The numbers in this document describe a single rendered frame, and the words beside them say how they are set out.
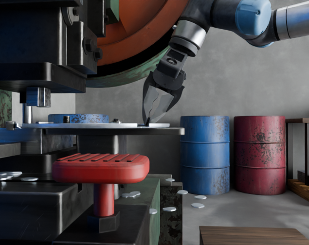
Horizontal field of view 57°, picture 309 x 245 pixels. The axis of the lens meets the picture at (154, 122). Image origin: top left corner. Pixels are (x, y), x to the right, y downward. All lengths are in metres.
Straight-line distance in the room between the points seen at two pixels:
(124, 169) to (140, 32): 0.76
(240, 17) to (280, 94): 3.48
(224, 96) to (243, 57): 0.57
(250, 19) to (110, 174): 0.50
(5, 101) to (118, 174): 0.68
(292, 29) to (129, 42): 0.47
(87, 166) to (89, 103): 3.85
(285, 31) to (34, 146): 0.60
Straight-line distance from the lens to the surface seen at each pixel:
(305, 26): 0.75
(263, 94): 4.03
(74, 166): 0.21
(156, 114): 0.65
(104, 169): 0.20
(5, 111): 0.85
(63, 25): 0.56
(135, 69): 0.87
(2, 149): 0.50
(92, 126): 0.43
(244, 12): 0.65
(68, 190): 0.39
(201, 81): 3.91
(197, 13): 0.69
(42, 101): 0.60
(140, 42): 0.93
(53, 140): 0.58
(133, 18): 0.99
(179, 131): 0.48
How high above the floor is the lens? 0.79
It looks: level
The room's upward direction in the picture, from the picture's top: straight up
